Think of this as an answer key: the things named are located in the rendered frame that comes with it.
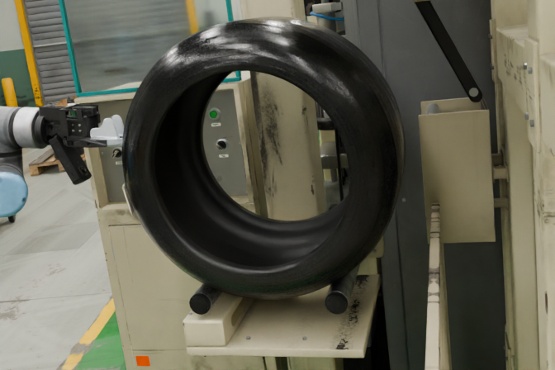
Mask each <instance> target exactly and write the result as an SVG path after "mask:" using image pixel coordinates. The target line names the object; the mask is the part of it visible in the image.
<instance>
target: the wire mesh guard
mask: <svg viewBox="0 0 555 370"><path fill-rule="evenodd" d="M425 370H452V361H451V348H450V337H449V324H448V301H447V289H446V277H445V265H444V244H440V203H439V202H433V203H432V206H431V226H430V247H429V286H428V307H427V328H426V348H425Z"/></svg>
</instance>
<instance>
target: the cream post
mask: <svg viewBox="0 0 555 370"><path fill-rule="evenodd" d="M240 6H241V11H242V18H243V20H244V19H250V18H256V17H291V18H296V19H301V20H306V15H305V8H304V0H240ZM249 73H250V80H251V87H252V94H253V100H254V112H255V119H256V126H257V132H258V136H259V150H260V157H261V163H262V170H263V181H264V188H265V194H266V201H267V208H268V218H270V219H274V220H280V221H288V220H305V219H308V218H311V217H314V216H318V215H320V214H322V213H325V212H326V211H327V210H326V202H325V188H324V180H323V173H322V164H321V157H320V142H319V135H318V127H317V120H316V112H315V100H314V99H313V98H312V97H310V96H309V95H308V94H307V93H305V92H304V91H302V90H301V89H300V88H298V87H297V86H295V85H293V84H291V83H289V82H288V81H286V80H283V79H281V78H278V77H275V76H272V75H270V74H264V73H260V72H254V71H249ZM287 364H288V370H344V362H343V358H312V357H287Z"/></svg>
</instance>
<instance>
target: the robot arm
mask: <svg viewBox="0 0 555 370"><path fill-rule="evenodd" d="M72 107H73V110H72ZM100 122H101V120H100V113H99V112H98V105H88V104H75V105H71V106H68V107H58V106H54V105H52V104H48V105H45V106H43V107H0V217H9V216H13V215H15V214H17V213H18V212H19V211H20V210H21V209H22V208H23V207H24V206H25V204H26V200H27V198H28V186H27V184H26V181H25V179H24V173H23V159H22V148H30V149H44V148H45V147H47V146H48V145H51V147H52V149H53V151H54V152H55V154H56V155H57V157H58V159H59V161H60V162H61V164H62V165H63V167H64V170H65V171H66V173H67V174H68V176H69V178H70V180H71V181H72V183H73V184H74V185H78V184H80V183H83V182H85V181H87V180H88V179H90V177H91V176H92V175H91V173H90V172H89V170H88V168H87V166H86V164H85V163H84V162H83V159H82V157H81V156H80V154H79V152H78V151H77V149H76V148H97V147H111V146H121V145H122V137H123V131H124V126H123V122H122V119H121V117H120V116H118V115H114V116H113V117H112V118H106V119H104V121H103V123H102V125H101V126H100V127H99V128H98V123H100Z"/></svg>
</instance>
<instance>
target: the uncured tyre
mask: <svg viewBox="0 0 555 370"><path fill-rule="evenodd" d="M233 71H254V72H260V73H264V74H270V75H272V76H275V77H278V78H281V79H283V80H286V81H288V82H289V83H291V84H293V85H295V86H297V87H298V88H300V89H301V90H302V91H304V92H305V93H307V94H308V95H309V96H310V97H312V98H313V99H314V100H315V101H316V102H317V103H318V104H319V105H320V106H321V107H322V108H323V110H324V111H325V112H326V114H327V115H328V116H329V118H330V119H331V120H332V122H333V123H334V125H335V127H336V129H337V131H338V132H339V135H340V137H341V140H342V141H343V144H344V148H345V151H346V154H347V158H348V163H349V194H348V195H347V196H346V198H345V199H344V200H342V201H341V202H340V203H339V204H338V205H336V206H334V207H333V208H331V209H330V210H328V211H326V212H325V213H322V214H320V215H318V216H314V217H311V218H308V219H305V220H298V221H280V220H274V219H270V218H267V217H264V216H260V215H257V214H255V213H253V212H252V211H249V210H247V209H245V208H244V207H242V206H241V205H240V204H239V203H237V202H236V201H234V200H233V199H232V198H231V197H230V196H229V195H228V194H227V193H226V192H225V191H224V190H223V188H222V187H221V185H220V184H219V183H218V182H217V181H216V179H215V177H214V175H213V173H212V171H211V169H210V167H209V164H208V162H207V159H206V154H205V150H204V145H203V123H204V118H205V114H206V109H207V107H208V104H209V102H210V100H211V97H212V95H213V94H214V92H215V90H216V89H217V88H218V87H219V85H220V84H221V83H222V81H223V80H224V79H225V78H226V77H227V76H228V75H230V74H231V73H232V72H233ZM121 152H122V168H123V173H124V179H125V183H126V189H127V191H128V194H129V197H130V201H131V204H132V206H133V208H134V210H135V214H136V215H137V217H138V219H139V221H140V223H141V224H142V226H143V227H144V229H145V231H146V233H147V234H148V236H149V237H150V238H151V239H152V241H153V242H154V243H155V245H156V246H157V247H158V248H159V249H160V251H161V252H162V253H163V254H164V255H165V256H166V257H167V258H168V259H169V260H170V261H171V262H173V263H174V264H175V265H176V266H177V267H179V268H180V269H181V270H183V271H184V272H185V273H186V274H188V275H189V276H191V277H192V278H195V279H196V280H198V281H199V282H202V283H203V284H205V285H207V286H209V287H212V288H214V289H216V290H218V291H221V292H225V293H228V294H231V295H234V296H241V297H245V298H251V299H259V300H278V299H287V298H292V297H296V296H303V295H305V294H309V293H312V292H315V291H318V290H320V289H321V288H324V287H327V286H329V285H330V284H331V283H333V282H336V281H337V280H339V279H340V278H342V277H343V276H345V275H346V274H348V273H349V272H351V271H352V270H353V269H355V268H356V267H357V266H358V265H359V264H360V263H361V262H362V261H363V260H364V259H365V258H366V257H367V256H368V255H369V254H370V253H371V252H372V250H373V249H374V248H375V247H376V245H377V243H378V242H379V241H380V239H381V237H382V236H383V235H384V233H385V231H386V229H387V227H388V225H389V223H390V221H391V218H392V215H393V213H394V210H395V208H396V203H397V199H398V195H399V191H400V187H401V180H402V175H403V171H404V166H405V158H406V139H405V131H404V126H403V121H402V118H401V113H400V109H399V107H398V105H397V102H396V99H395V97H394V94H393V92H392V90H391V88H390V86H389V85H388V83H387V81H386V80H385V78H384V77H383V75H382V73H381V72H380V71H379V69H378V68H377V66H376V65H375V64H374V63H373V62H372V61H371V60H370V59H369V58H368V57H367V56H366V55H365V54H364V53H363V52H362V51H361V50H360V49H359V48H358V47H357V46H356V45H354V44H353V43H351V42H350V41H349V40H347V39H345V38H344V37H342V36H341V35H339V34H338V33H336V32H334V31H332V30H330V29H328V28H326V27H323V26H321V25H318V24H315V23H313V22H310V21H305V20H301V19H296V18H291V17H256V18H250V19H244V20H238V21H228V22H224V23H220V24H217V25H214V26H209V27H207V28H205V29H203V30H200V31H198V32H196V33H194V34H192V35H190V36H188V37H187V38H185V39H183V40H181V41H180V42H178V43H177V44H176V45H175V46H174V47H172V48H171V49H170V50H169V51H168V52H166V53H165V54H164V55H163V56H162V57H161V58H160V59H159V60H158V62H157V63H156V64H155V65H154V66H153V68H152V69H151V70H150V71H149V72H148V74H147V75H146V76H145V78H144V80H143V81H142V83H141V84H140V86H139V88H138V89H137V91H136V93H135V95H134V97H133V100H132V102H131V104H130V108H129V111H128V113H127V116H126V122H125V126H124V131H123V137H122V151H121Z"/></svg>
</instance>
